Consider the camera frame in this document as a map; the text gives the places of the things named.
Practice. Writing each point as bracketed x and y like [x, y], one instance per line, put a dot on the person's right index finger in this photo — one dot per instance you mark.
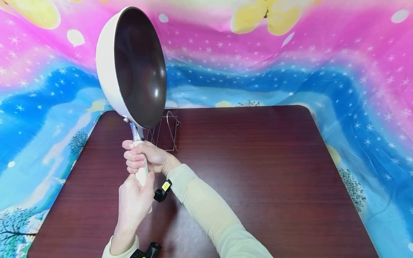
[130, 144]

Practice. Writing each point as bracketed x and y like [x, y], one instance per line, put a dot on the person's right ring finger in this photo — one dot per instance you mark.
[134, 163]

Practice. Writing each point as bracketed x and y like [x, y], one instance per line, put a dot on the person's right middle finger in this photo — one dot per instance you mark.
[133, 155]

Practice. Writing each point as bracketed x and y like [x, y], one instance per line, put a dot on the cream frying pan dark inside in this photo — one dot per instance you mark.
[138, 68]

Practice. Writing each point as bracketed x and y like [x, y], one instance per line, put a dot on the black wrist band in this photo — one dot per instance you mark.
[163, 190]
[150, 251]

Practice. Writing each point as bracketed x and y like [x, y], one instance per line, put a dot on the person's left thumb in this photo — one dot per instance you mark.
[149, 186]

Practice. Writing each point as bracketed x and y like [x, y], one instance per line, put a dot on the person's left hand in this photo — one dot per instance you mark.
[134, 204]

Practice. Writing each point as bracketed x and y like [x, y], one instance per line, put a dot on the person's right hand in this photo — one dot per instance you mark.
[155, 157]

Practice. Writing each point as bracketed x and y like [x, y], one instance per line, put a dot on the person's right forearm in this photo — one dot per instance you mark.
[213, 215]

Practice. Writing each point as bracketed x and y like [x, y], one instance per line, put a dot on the person's left forearm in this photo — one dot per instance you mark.
[121, 247]

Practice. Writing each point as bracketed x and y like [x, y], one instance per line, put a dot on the person's right little finger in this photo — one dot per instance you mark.
[134, 170]

